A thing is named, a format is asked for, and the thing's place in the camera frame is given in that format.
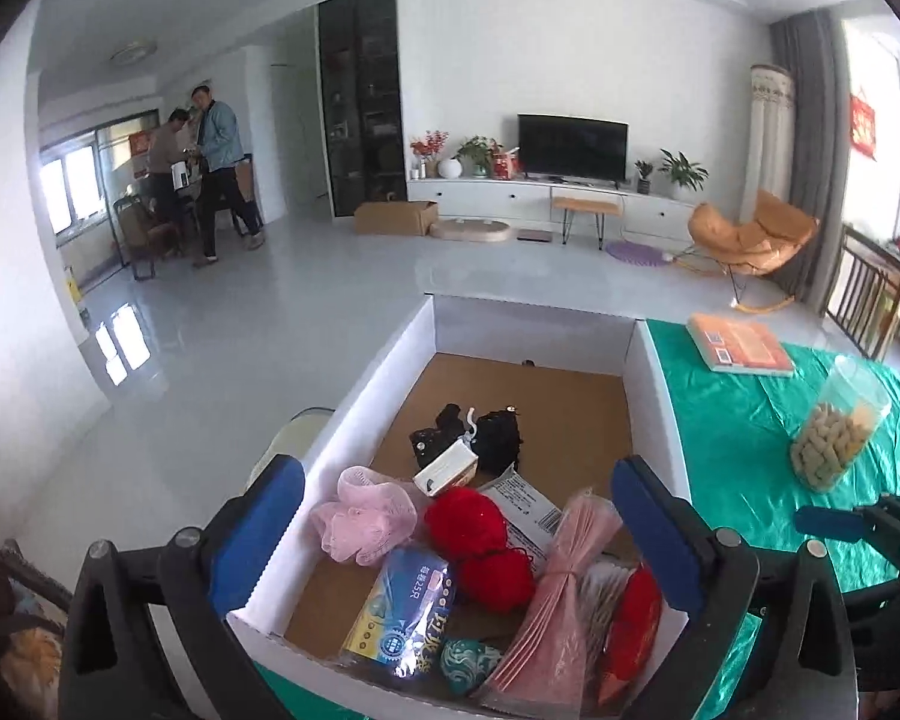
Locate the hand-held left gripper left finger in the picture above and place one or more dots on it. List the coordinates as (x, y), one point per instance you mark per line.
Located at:
(259, 532)

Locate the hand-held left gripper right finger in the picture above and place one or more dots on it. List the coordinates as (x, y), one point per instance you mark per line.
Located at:
(656, 532)

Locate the red packet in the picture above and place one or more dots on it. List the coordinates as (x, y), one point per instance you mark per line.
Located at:
(634, 630)

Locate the pink bath pouf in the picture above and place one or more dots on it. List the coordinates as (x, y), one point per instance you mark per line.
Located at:
(364, 517)

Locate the pink plastic bag packet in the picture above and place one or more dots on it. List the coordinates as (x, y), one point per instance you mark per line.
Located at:
(555, 615)

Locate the grey barcode packet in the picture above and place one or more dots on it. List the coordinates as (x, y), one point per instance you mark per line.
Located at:
(521, 502)

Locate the blue packet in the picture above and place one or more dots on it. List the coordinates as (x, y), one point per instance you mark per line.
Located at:
(401, 615)

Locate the red yarn ball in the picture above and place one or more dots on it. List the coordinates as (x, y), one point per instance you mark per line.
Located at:
(465, 521)
(499, 581)

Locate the black mesh net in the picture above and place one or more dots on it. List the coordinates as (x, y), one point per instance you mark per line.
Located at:
(499, 435)

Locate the small white carton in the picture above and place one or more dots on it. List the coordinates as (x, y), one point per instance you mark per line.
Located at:
(446, 469)

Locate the teal patterned pouch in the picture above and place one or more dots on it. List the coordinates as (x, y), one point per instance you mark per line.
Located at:
(469, 667)

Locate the white cardboard box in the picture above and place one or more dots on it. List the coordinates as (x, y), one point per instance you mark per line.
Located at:
(525, 330)

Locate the clear plastic snack jar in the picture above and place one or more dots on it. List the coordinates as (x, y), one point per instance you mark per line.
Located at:
(832, 442)

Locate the cream stool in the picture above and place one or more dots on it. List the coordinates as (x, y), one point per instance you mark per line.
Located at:
(292, 439)

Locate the green tablecloth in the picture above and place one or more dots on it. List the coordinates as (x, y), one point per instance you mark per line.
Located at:
(735, 420)

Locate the orange book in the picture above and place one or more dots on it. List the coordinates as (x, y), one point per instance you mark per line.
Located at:
(742, 345)

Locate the patterned dark cloth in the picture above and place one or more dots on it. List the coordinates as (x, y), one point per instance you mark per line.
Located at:
(15, 652)

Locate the purple round mat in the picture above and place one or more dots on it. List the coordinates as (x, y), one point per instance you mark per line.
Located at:
(637, 253)

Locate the orange lounge chair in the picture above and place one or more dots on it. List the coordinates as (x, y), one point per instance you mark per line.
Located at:
(757, 240)

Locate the brown dining chair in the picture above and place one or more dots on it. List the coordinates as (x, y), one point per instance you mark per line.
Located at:
(142, 240)

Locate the dark flat floor scale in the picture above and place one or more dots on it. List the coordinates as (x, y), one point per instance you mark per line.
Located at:
(534, 237)

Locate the wooden stool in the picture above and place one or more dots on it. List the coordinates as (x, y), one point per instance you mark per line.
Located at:
(585, 204)

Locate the brown cardboard box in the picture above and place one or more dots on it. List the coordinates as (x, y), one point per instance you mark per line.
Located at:
(390, 219)

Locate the cream pet bed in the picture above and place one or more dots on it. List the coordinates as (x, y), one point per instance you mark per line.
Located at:
(471, 231)

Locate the small potted plant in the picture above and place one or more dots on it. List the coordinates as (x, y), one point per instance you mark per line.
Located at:
(644, 176)

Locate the large potted plant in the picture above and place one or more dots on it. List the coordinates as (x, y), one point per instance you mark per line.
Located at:
(682, 169)

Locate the grey curtain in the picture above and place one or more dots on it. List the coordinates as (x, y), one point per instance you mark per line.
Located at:
(814, 150)

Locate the white television cabinet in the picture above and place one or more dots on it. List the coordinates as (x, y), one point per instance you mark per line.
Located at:
(487, 199)

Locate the red window decoration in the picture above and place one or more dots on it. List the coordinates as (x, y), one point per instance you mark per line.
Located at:
(862, 127)

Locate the covered standing air conditioner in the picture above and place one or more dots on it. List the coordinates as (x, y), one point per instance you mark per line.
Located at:
(771, 142)

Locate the black television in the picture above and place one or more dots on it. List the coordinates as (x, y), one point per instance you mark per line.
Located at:
(574, 148)

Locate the red gift box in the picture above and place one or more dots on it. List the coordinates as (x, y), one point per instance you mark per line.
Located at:
(506, 165)

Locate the white round vase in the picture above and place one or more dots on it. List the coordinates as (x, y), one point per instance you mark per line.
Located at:
(450, 168)

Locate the leafy potted plant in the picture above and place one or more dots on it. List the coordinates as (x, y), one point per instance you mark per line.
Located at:
(478, 154)

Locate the red flower arrangement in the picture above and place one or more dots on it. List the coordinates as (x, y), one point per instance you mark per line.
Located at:
(427, 146)

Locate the black display cabinet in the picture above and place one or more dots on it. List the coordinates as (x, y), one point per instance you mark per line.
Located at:
(360, 105)

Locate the round ceiling light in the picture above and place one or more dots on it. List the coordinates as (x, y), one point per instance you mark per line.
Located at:
(133, 52)

